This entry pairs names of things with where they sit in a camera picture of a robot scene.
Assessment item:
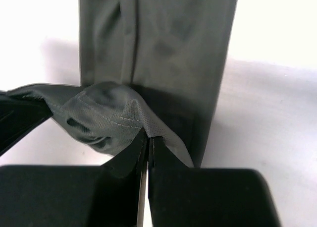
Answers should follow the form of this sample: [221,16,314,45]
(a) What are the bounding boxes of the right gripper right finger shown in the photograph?
[148,137,281,227]

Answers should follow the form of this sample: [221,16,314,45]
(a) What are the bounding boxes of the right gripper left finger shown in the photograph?
[0,130,148,227]

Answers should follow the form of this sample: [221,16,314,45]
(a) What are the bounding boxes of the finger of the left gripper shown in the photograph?
[0,94,53,155]

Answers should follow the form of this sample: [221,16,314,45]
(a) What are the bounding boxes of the dark grey t shirt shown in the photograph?
[5,0,237,167]

